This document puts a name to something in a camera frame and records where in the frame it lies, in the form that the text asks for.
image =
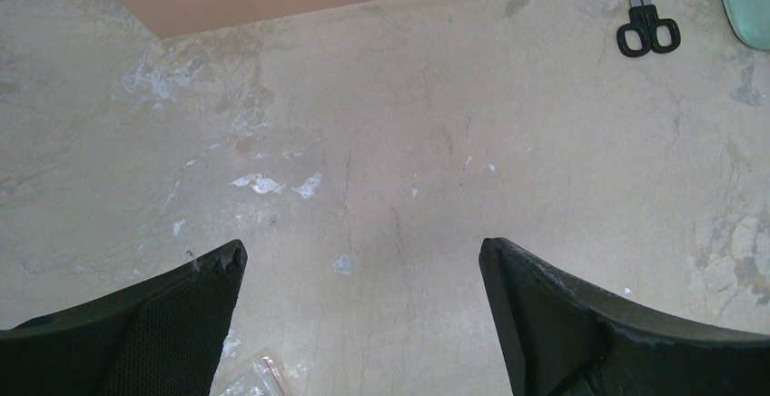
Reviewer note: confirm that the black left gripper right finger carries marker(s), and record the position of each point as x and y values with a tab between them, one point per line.
561	335

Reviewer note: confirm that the black handled scissors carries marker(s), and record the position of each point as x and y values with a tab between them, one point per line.
659	35

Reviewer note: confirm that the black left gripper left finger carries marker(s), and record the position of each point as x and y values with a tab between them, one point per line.
161	336

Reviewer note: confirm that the clear bag blue packets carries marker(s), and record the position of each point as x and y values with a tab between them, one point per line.
262	378

